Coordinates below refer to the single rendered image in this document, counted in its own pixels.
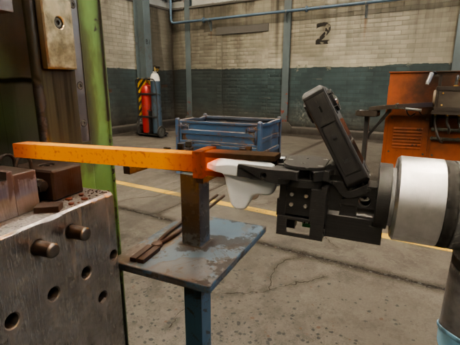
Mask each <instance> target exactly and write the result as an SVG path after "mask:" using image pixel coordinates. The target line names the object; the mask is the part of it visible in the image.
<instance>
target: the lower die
mask: <svg viewBox="0 0 460 345"><path fill-rule="evenodd" d="M0 172H5V173H6V181H1V182H0V222H3V221H4V220H8V219H10V218H13V217H15V216H19V215H21V214H24V213H27V212H30V211H32V210H33V208H34V207H35V206H36V205H37V204H38V203H39V197H38V187H37V181H36V172H35V170H34V169H28V168H17V167H10V166H0Z"/></svg>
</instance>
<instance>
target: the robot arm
mask: <svg viewBox="0 0 460 345"><path fill-rule="evenodd" d="M302 99H303V101H304V103H303V107H304V108H305V111H306V113H307V115H308V117H309V119H310V121H311V122H312V123H315V125H316V127H317V129H318V131H319V133H320V135H321V137H322V139H323V141H324V143H325V145H326V147H327V149H328V151H329V153H330V155H331V157H332V159H331V160H330V159H329V158H327V157H319V156H314V155H281V157H280V159H279V163H278V165H276V166H275V165H274V164H273V163H271V162H265V161H249V160H243V159H225V158H218V159H215V160H213V161H211V162H209V163H207V168H208V169H210V170H213V171H216V172H218V173H222V174H223V175H224V176H225V181H226V185H227V189H228V193H229V198H230V202H231V204H232V206H233V207H235V208H236V209H246V208H247V207H248V205H249V203H250V202H251V200H254V199H257V198H258V196H259V195H270V194H272V193H273V192H274V191H275V190H276V187H277V186H280V194H279V197H278V198H277V230H276V233H278V234H281V235H288V236H293V237H298V238H305V239H309V240H316V241H321V242H322V240H323V237H324V236H328V237H332V238H340V239H344V240H352V241H356V242H364V243H368V244H376V245H381V235H382V230H383V229H386V226H388V236H389V237H390V239H391V240H398V241H403V242H410V243H415V244H423V245H427V246H436V247H440V248H447V249H452V257H451V261H450V267H449V271H448V278H447V282H446V289H445V292H444V299H443V303H442V309H441V313H440V317H439V319H438V320H437V326H438V328H437V343H438V345H460V161H452V160H444V159H434V158H425V157H411V156H402V155H401V156H400V157H398V159H397V161H396V166H395V168H394V165H393V164H388V163H380V167H379V176H378V181H373V180H370V170H369V168H368V166H367V164H366V162H365V160H364V158H363V157H362V155H361V153H360V151H359V149H358V147H357V145H356V143H355V141H354V139H353V137H352V135H351V133H350V131H349V129H348V127H347V125H346V123H345V121H344V119H343V117H342V115H341V113H340V110H341V107H340V105H339V101H338V98H337V97H336V96H335V95H334V93H333V91H332V89H328V88H327V87H324V86H316V87H315V88H313V89H311V90H310V91H308V92H306V93H305V94H304V95H303V97H302ZM361 198H362V199H361ZM367 198H369V199H368V200H363V199H367ZM297 221H299V222H303V223H302V227H308V228H310V230H309V235H305V234H300V233H292V232H289V231H286V228H287V227H289V228H293V229H294V228H295V226H296V224H297Z"/></svg>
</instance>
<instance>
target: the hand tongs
mask: <svg viewBox="0 0 460 345"><path fill-rule="evenodd" d="M217 196H218V194H215V195H214V196H213V197H211V198H210V199H209V202H211V201H213V200H214V199H215V198H216V197H217ZM224 197H225V195H224V194H223V195H222V196H221V197H219V198H218V199H217V200H215V201H214V202H213V203H212V204H211V205H209V208H210V209H211V208H212V207H213V206H214V205H215V204H217V203H218V202H219V201H220V200H222V199H223V198H224ZM181 224H182V221H181V220H180V221H179V222H178V223H177V224H175V225H174V226H173V227H171V228H170V229H169V230H167V231H166V232H165V233H164V234H163V235H162V236H161V237H160V239H159V240H158V241H154V242H152V243H151V245H149V244H147V245H146V246H145V247H143V248H141V249H140V250H139V251H138V252H137V253H135V254H134V255H132V256H131V257H130V261H133V262H138V263H141V264H144V263H145V262H146V261H148V260H149V259H150V258H152V256H154V255H155V254H156V253H158V252H159V251H160V248H161V247H163V243H165V242H167V241H169V240H171V239H173V238H174V237H175V236H177V235H178V234H180V233H181V232H182V227H181V228H180V229H178V230H177V231H176V232H174V233H173V234H172V235H170V236H168V237H167V238H166V236H167V235H168V234H169V233H171V232H172V231H174V230H175V229H176V228H177V227H178V226H180V225H181Z"/></svg>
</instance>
